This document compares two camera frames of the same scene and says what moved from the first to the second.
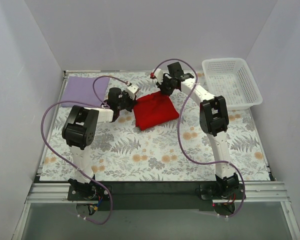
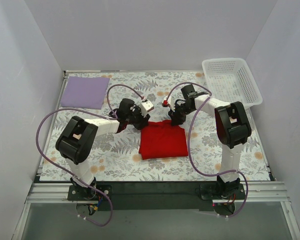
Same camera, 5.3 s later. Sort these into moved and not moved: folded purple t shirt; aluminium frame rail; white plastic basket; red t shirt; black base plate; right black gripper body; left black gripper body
Moved: right black gripper body; left black gripper body; red t shirt
Not moved: aluminium frame rail; folded purple t shirt; black base plate; white plastic basket
